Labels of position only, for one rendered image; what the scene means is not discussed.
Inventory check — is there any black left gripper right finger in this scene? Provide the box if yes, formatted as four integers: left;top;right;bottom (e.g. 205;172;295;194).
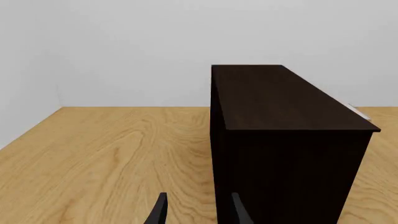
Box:
231;192;255;224

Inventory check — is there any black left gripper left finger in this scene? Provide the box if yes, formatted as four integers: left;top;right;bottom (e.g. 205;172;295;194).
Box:
143;192;168;224

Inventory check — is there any dark brown wooden cabinet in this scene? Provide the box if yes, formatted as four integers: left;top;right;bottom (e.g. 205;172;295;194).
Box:
210;64;382;224

